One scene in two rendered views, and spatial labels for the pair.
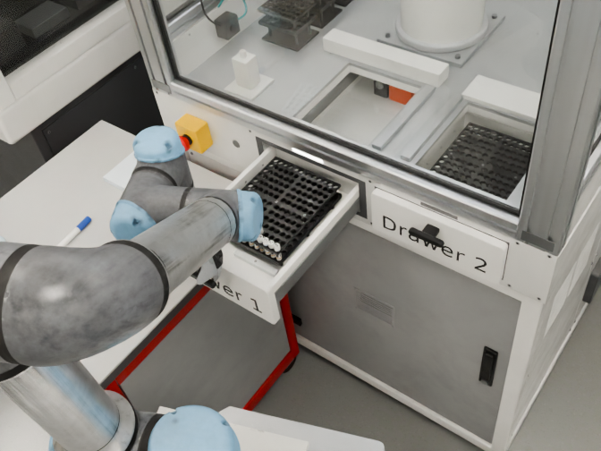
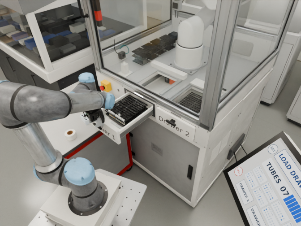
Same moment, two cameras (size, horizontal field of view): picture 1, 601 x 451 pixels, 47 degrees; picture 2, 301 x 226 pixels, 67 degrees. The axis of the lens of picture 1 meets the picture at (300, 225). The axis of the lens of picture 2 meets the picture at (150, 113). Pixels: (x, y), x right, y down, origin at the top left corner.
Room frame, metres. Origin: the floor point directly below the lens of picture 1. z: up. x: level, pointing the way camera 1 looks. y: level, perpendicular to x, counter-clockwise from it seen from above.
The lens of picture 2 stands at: (-0.14, -0.12, 1.86)
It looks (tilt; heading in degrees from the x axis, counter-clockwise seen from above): 41 degrees down; 0
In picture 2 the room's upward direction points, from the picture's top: 2 degrees counter-clockwise
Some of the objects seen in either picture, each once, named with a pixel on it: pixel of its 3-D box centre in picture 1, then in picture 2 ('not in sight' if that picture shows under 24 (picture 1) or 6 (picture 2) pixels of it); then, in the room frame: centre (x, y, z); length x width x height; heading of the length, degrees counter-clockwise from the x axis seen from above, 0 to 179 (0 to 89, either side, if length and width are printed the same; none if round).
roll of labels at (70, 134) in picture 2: not in sight; (70, 134); (0.91, 0.41, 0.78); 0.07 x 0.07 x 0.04
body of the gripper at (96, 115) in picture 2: not in sight; (92, 108); (0.85, 0.21, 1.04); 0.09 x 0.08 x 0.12; 137
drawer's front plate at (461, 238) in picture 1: (435, 234); (174, 123); (0.89, -0.26, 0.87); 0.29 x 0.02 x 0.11; 47
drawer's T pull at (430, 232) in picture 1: (428, 233); (172, 121); (0.87, -0.24, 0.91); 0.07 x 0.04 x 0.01; 47
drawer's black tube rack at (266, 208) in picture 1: (278, 212); (126, 110); (1.02, 0.04, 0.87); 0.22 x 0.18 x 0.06; 137
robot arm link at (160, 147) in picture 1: (162, 164); (87, 84); (0.85, 0.20, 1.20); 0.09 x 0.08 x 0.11; 162
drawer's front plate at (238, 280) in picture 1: (216, 274); (103, 126); (0.88, 0.18, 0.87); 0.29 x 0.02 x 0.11; 47
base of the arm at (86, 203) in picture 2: not in sight; (86, 191); (0.44, 0.20, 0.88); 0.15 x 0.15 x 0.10
